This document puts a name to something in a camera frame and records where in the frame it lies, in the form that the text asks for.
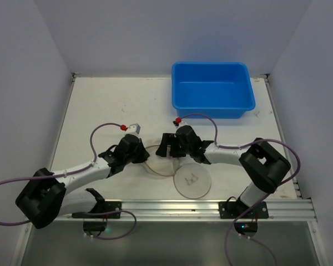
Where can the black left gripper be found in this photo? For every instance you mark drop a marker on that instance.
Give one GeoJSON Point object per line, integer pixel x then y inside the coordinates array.
{"type": "Point", "coordinates": [141, 152]}

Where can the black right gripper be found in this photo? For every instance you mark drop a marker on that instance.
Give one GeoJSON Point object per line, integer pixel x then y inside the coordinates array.
{"type": "Point", "coordinates": [172, 144]}

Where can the white mesh laundry bag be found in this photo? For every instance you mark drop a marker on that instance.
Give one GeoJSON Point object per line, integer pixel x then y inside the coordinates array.
{"type": "Point", "coordinates": [191, 180]}

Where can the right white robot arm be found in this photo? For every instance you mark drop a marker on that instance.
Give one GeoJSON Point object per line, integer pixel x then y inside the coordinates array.
{"type": "Point", "coordinates": [265, 166]}

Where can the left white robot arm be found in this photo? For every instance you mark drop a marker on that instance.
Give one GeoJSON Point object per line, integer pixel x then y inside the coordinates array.
{"type": "Point", "coordinates": [47, 195]}

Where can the blue plastic bin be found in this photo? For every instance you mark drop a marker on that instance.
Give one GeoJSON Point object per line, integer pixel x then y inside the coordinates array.
{"type": "Point", "coordinates": [219, 90]}

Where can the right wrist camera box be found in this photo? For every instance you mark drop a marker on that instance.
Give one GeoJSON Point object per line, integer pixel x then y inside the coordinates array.
{"type": "Point", "coordinates": [178, 123]}

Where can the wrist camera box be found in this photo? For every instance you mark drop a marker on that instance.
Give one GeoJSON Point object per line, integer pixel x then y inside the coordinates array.
{"type": "Point", "coordinates": [133, 129]}
{"type": "Point", "coordinates": [178, 123]}

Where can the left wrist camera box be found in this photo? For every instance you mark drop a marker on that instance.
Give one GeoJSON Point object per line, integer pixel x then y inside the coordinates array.
{"type": "Point", "coordinates": [133, 129]}

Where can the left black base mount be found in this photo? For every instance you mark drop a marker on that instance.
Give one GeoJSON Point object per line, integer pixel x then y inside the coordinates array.
{"type": "Point", "coordinates": [95, 224]}

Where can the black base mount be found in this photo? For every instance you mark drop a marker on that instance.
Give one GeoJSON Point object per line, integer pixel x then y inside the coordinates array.
{"type": "Point", "coordinates": [232, 209]}
{"type": "Point", "coordinates": [95, 224]}

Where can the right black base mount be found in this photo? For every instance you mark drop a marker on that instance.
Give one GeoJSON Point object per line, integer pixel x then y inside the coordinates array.
{"type": "Point", "coordinates": [232, 209]}

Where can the aluminium front rail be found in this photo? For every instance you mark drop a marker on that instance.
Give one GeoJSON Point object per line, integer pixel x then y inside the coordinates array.
{"type": "Point", "coordinates": [207, 209]}

